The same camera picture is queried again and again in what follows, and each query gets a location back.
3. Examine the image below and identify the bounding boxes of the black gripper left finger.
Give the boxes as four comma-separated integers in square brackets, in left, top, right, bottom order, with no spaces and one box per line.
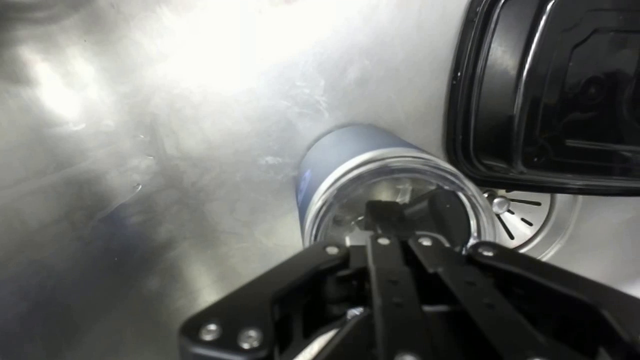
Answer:
[179,197,429,360]

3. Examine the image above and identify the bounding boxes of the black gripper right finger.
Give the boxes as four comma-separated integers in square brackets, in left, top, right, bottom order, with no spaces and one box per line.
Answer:
[406,228,640,360]

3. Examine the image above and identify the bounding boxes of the sink drain strainer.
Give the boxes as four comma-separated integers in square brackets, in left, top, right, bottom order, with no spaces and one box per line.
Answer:
[482,187,582,262]

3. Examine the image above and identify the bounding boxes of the dark blue steel thermocup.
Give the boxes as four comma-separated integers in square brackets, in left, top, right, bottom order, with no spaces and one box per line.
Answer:
[294,121,469,245]

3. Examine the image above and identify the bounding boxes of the stainless steel sink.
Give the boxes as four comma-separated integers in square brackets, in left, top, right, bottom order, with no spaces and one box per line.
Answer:
[0,0,640,360]

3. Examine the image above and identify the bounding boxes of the black plastic tray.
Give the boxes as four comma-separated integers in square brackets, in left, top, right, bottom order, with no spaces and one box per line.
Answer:
[445,0,640,196]

